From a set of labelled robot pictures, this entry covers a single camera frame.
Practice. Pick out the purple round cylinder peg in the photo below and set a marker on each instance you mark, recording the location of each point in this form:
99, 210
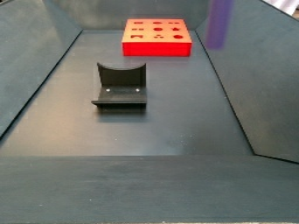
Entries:
218, 24

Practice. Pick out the red shape sorter board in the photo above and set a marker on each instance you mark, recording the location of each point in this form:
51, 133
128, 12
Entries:
156, 37

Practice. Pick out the black curved holder bracket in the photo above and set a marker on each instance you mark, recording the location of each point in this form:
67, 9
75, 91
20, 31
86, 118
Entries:
122, 85

